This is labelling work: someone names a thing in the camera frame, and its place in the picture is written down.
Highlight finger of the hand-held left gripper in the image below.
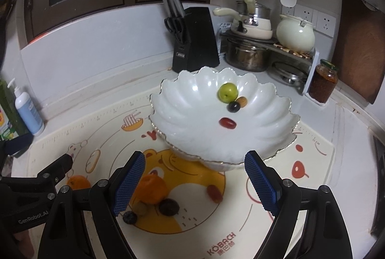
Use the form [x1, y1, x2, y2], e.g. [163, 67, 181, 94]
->
[0, 153, 74, 202]
[0, 133, 33, 177]

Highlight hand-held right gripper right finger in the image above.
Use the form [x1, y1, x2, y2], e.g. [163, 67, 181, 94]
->
[244, 151, 353, 259]

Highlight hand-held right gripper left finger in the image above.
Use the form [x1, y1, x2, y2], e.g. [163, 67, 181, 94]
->
[38, 151, 146, 259]

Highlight orange mandarin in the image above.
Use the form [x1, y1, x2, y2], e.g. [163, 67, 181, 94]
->
[132, 174, 167, 205]
[66, 175, 91, 191]

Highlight small brown longan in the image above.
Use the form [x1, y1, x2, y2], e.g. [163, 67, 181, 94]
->
[132, 202, 149, 216]

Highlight dark purple plum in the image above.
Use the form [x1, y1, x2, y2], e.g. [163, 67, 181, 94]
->
[159, 198, 180, 216]

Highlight red jujube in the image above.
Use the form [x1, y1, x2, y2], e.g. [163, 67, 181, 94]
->
[219, 117, 238, 129]
[206, 185, 223, 203]

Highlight white scalloped bowl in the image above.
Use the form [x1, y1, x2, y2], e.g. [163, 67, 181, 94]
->
[148, 66, 301, 172]

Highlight green plum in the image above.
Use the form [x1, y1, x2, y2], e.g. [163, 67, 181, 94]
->
[218, 82, 239, 103]

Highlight person's left hand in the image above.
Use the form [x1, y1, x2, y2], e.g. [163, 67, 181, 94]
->
[12, 229, 39, 259]

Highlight green dish soap bottle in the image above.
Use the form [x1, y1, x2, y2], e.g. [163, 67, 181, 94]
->
[0, 78, 27, 142]

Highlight white blue pump bottle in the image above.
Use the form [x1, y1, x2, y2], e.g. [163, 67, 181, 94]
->
[7, 78, 45, 136]

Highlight printed cream silicone mat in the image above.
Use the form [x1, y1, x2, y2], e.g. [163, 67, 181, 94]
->
[27, 93, 336, 259]

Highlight steel pot lid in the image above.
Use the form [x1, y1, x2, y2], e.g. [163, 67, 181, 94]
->
[271, 62, 309, 86]

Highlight metal shelf rack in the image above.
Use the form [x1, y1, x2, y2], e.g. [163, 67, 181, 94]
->
[219, 23, 320, 97]

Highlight glass jar of sauce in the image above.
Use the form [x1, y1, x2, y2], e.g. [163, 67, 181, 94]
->
[309, 59, 338, 104]

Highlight steel stockpot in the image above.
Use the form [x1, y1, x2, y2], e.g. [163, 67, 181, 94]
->
[225, 38, 271, 72]

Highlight woven pot trivet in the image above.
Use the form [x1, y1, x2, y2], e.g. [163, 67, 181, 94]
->
[273, 43, 315, 59]

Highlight cream frying pan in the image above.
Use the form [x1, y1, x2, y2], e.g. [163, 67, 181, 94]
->
[213, 7, 274, 39]

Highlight white ceramic pot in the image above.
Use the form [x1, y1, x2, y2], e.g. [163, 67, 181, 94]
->
[276, 14, 316, 54]

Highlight black knife block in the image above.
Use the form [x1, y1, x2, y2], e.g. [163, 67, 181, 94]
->
[172, 7, 220, 73]

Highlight cream saucepan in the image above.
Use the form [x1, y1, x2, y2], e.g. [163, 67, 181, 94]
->
[239, 0, 272, 30]

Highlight brown wooden cutting board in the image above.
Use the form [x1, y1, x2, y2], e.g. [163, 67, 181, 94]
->
[331, 0, 385, 105]

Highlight black kitchen scissors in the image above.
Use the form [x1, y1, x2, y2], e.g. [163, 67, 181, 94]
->
[164, 17, 187, 45]

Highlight steel steamer pot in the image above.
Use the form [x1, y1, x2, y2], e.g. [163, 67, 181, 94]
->
[235, 0, 272, 17]

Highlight clear wall hook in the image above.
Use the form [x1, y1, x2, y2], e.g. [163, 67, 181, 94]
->
[358, 0, 380, 11]

